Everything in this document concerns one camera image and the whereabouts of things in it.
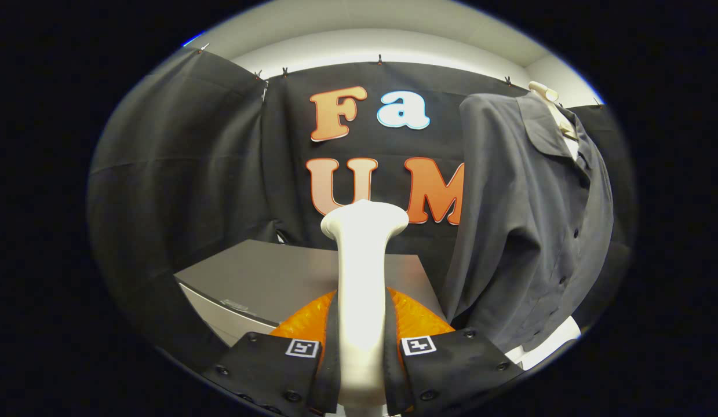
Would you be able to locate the white mannequin torso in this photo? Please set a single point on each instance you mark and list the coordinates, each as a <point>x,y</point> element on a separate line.
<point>558,341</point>

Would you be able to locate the grey drawer cabinet dark top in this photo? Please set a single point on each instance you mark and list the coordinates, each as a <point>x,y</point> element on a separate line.
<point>266,278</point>

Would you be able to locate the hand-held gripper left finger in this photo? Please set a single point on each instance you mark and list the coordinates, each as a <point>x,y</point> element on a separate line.
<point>272,370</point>

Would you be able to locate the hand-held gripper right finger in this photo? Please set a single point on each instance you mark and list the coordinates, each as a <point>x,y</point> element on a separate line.
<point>457,368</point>

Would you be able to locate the black backdrop cloth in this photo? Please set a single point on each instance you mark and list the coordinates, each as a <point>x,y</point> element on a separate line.
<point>179,174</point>

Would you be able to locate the dark grey button shirt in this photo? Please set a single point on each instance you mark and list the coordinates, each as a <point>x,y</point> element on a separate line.
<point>521,231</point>

